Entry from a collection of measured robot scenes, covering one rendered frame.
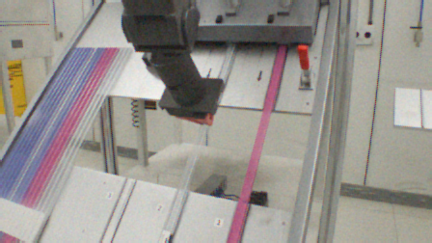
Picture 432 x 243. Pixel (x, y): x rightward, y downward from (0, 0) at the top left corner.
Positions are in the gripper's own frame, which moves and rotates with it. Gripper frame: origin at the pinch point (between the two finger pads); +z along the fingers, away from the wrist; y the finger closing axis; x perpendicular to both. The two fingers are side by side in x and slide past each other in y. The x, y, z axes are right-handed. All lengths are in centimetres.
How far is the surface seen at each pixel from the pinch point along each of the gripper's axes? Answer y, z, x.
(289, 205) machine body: -11.5, 47.2, 0.0
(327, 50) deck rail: -19.9, -0.2, -18.2
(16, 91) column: 293, 144, -85
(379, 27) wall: -38, 107, -136
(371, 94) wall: -38, 137, -106
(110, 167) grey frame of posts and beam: 49, 40, 1
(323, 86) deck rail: -20.1, -0.4, -9.5
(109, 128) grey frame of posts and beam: 49, 31, -9
